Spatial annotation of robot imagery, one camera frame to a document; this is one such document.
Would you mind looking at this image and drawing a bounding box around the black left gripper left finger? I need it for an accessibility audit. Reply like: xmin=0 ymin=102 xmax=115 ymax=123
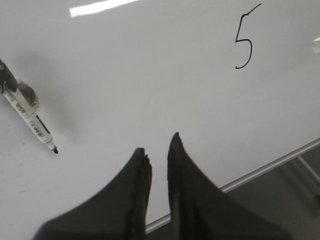
xmin=33 ymin=148 xmax=152 ymax=240

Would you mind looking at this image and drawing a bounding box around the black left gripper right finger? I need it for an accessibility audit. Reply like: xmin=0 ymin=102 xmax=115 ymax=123
xmin=167 ymin=132 xmax=293 ymax=240

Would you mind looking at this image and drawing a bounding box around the black whiteboard marker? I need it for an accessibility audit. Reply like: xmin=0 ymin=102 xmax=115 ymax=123
xmin=0 ymin=61 xmax=59 ymax=154

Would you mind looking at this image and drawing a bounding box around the metal whiteboard stand leg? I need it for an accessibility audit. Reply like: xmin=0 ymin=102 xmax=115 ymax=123
xmin=297 ymin=156 xmax=320 ymax=187

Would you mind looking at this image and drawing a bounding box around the white whiteboard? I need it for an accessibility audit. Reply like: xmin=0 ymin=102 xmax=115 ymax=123
xmin=0 ymin=0 xmax=320 ymax=240

